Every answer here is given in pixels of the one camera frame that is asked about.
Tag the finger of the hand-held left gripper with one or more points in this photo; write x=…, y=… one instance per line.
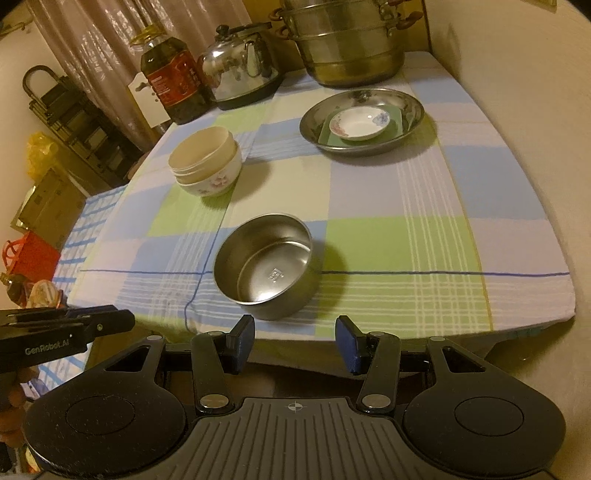
x=115, y=321
x=46, y=314

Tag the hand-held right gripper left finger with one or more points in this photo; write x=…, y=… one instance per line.
x=244, y=344

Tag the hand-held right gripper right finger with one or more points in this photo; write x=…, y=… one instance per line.
x=346, y=344

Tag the stainless steel bowl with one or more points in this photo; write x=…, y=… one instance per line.
x=263, y=272

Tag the white floral bowl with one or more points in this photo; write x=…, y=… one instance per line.
x=217, y=182

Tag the cream round bowl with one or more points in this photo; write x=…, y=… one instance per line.
x=198, y=147

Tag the green rectangular plate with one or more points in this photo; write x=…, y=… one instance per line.
x=332, y=137

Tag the stainless steel plate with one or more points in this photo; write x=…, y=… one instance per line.
x=314, y=127

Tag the small floral dish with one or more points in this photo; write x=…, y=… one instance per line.
x=358, y=123

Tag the person's left hand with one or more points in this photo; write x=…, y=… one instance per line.
x=11, y=397

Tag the orange patterned packet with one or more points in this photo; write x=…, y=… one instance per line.
x=42, y=294

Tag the red bag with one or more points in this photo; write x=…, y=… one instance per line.
x=32, y=256

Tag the blue white patterned cloth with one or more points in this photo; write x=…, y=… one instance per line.
x=87, y=230

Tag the cardboard box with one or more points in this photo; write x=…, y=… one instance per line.
x=51, y=207

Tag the checked tablecloth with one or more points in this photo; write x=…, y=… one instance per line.
x=392, y=230

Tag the yellow plastic bag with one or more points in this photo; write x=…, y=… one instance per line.
x=41, y=154

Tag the black folding rack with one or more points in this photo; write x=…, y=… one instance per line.
x=74, y=129

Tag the cooking oil bottle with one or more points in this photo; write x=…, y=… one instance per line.
x=175, y=78

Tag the stainless steel kettle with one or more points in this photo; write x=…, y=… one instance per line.
x=235, y=69

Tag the beige patterned curtain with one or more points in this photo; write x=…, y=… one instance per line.
x=92, y=37

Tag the stainless steel steamer pot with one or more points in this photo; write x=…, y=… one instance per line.
x=351, y=46

